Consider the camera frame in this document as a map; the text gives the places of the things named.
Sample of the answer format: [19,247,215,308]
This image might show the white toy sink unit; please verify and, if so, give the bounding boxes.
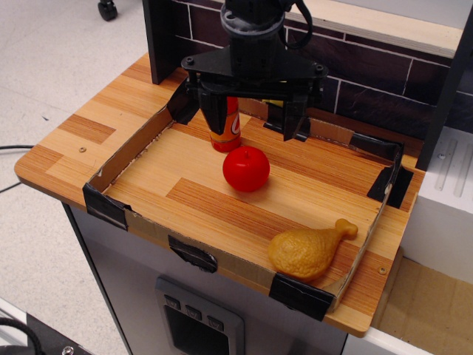
[401,127,472,269]

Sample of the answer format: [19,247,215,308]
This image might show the black caster wheel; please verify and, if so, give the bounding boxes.
[98,0,118,21]

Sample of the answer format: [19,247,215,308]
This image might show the yellow toy chicken drumstick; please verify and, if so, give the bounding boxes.
[268,218,358,281]

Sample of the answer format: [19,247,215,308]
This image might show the grey oven control panel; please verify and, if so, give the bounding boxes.
[154,277,245,355]

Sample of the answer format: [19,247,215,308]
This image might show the red toy apple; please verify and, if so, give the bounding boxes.
[222,146,270,192]

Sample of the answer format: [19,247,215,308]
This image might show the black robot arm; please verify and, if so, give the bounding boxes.
[181,1,328,141]

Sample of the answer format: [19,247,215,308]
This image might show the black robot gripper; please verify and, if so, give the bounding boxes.
[181,31,328,141]

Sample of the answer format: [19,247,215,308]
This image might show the black cable on floor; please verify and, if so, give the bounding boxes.
[0,144,34,194]

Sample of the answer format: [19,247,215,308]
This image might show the cardboard fence with black tape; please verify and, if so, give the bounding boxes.
[82,78,415,322]

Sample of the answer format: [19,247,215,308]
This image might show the yellow toy bell pepper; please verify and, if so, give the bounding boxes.
[262,99,284,107]

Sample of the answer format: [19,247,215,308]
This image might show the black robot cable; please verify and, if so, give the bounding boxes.
[284,0,314,50]

